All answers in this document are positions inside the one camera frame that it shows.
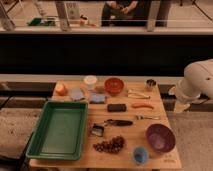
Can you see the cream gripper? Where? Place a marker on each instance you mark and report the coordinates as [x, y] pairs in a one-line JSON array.
[[180, 107]]

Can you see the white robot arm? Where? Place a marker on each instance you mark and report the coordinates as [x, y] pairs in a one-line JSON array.
[[197, 80]]

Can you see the purple bowl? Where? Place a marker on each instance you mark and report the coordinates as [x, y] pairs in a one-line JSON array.
[[161, 138]]

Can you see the metal cup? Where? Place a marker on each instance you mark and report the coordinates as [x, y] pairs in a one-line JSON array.
[[150, 84]]

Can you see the orange carrot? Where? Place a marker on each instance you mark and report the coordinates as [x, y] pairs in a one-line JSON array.
[[142, 105]]

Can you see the silver fork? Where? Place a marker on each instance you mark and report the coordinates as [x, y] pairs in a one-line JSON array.
[[140, 117]]

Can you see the metal tongs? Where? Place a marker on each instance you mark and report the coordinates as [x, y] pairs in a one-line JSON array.
[[137, 94]]

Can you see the wooden table board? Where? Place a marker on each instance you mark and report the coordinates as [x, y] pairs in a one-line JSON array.
[[134, 135]]

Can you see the blue cup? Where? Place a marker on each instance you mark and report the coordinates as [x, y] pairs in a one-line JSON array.
[[140, 155]]

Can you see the black rectangular block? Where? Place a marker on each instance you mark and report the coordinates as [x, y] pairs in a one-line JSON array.
[[116, 107]]

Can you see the red bowl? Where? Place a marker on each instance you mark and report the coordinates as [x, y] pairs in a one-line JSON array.
[[113, 85]]

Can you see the bunch of dark grapes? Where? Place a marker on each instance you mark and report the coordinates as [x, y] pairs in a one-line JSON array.
[[113, 146]]

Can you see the blue sponge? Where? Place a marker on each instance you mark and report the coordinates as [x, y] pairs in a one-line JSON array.
[[97, 99]]

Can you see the white cup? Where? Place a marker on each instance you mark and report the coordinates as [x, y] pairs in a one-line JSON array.
[[90, 81]]

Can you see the blue cloth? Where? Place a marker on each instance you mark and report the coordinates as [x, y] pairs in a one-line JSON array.
[[76, 94]]

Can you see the seated person in background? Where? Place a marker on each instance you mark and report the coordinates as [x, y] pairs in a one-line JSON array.
[[127, 13]]

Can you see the orange fruit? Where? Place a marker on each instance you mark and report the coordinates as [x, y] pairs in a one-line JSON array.
[[60, 89]]

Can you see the green plastic tray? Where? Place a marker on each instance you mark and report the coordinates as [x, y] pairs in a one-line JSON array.
[[59, 131]]

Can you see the green background tray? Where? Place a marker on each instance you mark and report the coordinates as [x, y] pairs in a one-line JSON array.
[[37, 21]]

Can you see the black handled peeler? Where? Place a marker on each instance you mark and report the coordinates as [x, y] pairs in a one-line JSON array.
[[120, 123]]

